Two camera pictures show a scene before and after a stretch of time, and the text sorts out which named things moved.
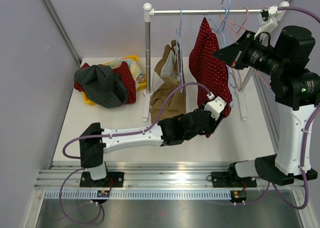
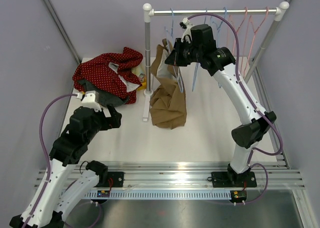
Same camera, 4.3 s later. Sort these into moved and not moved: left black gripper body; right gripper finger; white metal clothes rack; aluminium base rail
Moved: left black gripper body; right gripper finger
Not moved: aluminium base rail; white metal clothes rack
